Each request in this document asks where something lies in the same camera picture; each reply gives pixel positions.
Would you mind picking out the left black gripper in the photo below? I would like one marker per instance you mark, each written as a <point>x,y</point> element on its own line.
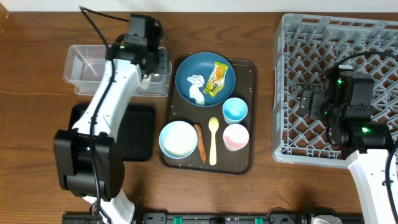
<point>164,60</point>

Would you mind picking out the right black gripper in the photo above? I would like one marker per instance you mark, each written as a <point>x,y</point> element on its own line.
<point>317,98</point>

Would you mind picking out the dark blue plate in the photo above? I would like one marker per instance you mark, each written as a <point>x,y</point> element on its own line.
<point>203,64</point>

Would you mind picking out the white tissue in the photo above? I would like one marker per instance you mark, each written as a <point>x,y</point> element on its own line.
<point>197,81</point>

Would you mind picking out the green pandan snack wrapper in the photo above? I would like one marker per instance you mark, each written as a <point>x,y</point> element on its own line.
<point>216,80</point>

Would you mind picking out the light blue cup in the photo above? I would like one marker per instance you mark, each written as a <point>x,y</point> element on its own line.
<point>234,110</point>

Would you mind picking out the white pink cup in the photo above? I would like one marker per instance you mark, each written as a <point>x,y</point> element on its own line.
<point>235,137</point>

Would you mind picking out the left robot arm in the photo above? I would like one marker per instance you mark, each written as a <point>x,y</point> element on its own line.
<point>122,77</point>

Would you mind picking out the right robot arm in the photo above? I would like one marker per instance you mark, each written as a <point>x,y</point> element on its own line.
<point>367,146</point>

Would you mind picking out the grey dishwasher rack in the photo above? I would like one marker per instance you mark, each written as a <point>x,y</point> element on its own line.
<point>304,47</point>

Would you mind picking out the clear plastic bin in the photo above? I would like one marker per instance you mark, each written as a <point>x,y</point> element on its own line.
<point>85,66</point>

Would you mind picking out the orange carrot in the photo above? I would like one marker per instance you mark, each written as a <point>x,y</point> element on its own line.
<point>200,143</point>

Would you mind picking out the black plastic bin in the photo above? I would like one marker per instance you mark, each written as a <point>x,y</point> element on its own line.
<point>133,142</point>

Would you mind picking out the light blue rice bowl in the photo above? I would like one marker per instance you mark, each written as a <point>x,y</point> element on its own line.
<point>178,139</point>

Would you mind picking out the pale yellow spoon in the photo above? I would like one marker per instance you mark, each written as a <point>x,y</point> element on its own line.
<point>213,127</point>

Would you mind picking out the dark brown serving tray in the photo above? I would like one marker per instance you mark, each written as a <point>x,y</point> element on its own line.
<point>179,109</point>

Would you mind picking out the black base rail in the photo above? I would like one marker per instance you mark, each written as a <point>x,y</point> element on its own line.
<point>161,218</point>

